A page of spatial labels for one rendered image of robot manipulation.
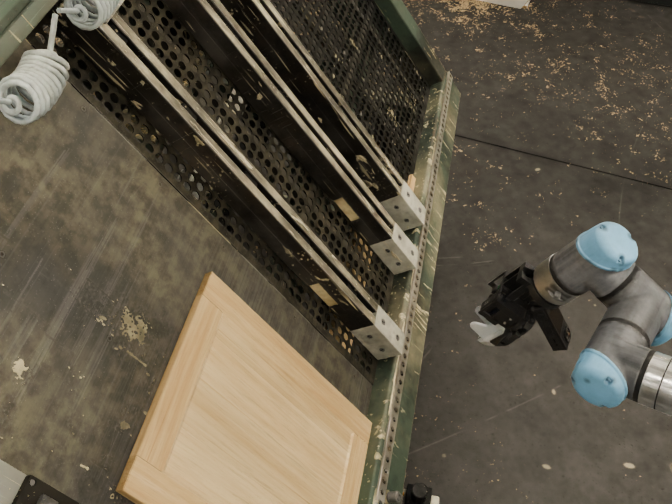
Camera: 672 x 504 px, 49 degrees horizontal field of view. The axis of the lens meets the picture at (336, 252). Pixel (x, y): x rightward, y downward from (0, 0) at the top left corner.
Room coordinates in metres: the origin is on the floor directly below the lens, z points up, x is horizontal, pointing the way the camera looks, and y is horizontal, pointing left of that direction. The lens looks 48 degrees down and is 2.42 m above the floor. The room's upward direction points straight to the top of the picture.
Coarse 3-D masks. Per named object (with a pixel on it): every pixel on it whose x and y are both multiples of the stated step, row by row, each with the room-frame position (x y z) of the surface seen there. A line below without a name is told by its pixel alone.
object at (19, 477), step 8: (0, 464) 0.42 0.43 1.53; (8, 464) 0.43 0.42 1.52; (0, 472) 0.41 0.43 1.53; (8, 472) 0.42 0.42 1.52; (16, 472) 0.42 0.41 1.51; (0, 480) 0.40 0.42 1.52; (8, 480) 0.41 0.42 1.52; (16, 480) 0.41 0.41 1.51; (0, 488) 0.39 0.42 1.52; (8, 488) 0.40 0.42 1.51; (16, 488) 0.40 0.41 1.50; (0, 496) 0.39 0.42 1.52; (8, 496) 0.39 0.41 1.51
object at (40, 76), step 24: (48, 0) 0.84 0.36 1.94; (72, 0) 0.98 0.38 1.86; (96, 0) 0.96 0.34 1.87; (24, 24) 0.78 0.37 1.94; (96, 24) 0.95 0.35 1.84; (0, 48) 0.73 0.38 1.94; (48, 48) 0.86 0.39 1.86; (24, 72) 0.79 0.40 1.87; (48, 72) 0.81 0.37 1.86; (0, 96) 0.76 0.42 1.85; (24, 96) 0.81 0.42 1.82; (48, 96) 0.78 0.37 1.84; (24, 120) 0.75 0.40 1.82
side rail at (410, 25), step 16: (384, 0) 2.17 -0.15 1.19; (400, 0) 2.22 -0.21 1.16; (384, 16) 2.17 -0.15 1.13; (400, 16) 2.16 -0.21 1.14; (400, 32) 2.16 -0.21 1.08; (416, 32) 2.18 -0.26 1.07; (416, 48) 2.15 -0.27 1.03; (416, 64) 2.15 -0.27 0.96; (432, 64) 2.14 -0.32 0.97; (432, 80) 2.13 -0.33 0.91
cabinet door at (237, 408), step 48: (192, 336) 0.75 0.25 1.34; (240, 336) 0.82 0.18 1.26; (192, 384) 0.67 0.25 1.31; (240, 384) 0.73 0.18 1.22; (288, 384) 0.79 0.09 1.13; (144, 432) 0.56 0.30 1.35; (192, 432) 0.60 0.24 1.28; (240, 432) 0.65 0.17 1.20; (288, 432) 0.70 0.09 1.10; (336, 432) 0.76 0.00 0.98; (144, 480) 0.49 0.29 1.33; (192, 480) 0.53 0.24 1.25; (240, 480) 0.57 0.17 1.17; (288, 480) 0.61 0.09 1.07; (336, 480) 0.66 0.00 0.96
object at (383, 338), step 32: (64, 32) 1.12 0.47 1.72; (96, 32) 1.11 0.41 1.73; (128, 32) 1.15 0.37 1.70; (96, 64) 1.11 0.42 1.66; (128, 64) 1.10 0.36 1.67; (160, 64) 1.15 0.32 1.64; (128, 96) 1.10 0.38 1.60; (160, 96) 1.09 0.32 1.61; (160, 128) 1.09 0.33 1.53; (192, 128) 1.08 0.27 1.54; (192, 160) 1.08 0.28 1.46; (224, 160) 1.07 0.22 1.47; (224, 192) 1.07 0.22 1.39; (256, 192) 1.07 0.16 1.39; (256, 224) 1.06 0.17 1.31; (288, 224) 1.06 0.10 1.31; (288, 256) 1.05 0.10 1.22; (320, 256) 1.07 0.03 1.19; (352, 288) 1.06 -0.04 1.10; (352, 320) 1.02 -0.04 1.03; (384, 320) 1.04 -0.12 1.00; (384, 352) 1.00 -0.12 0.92
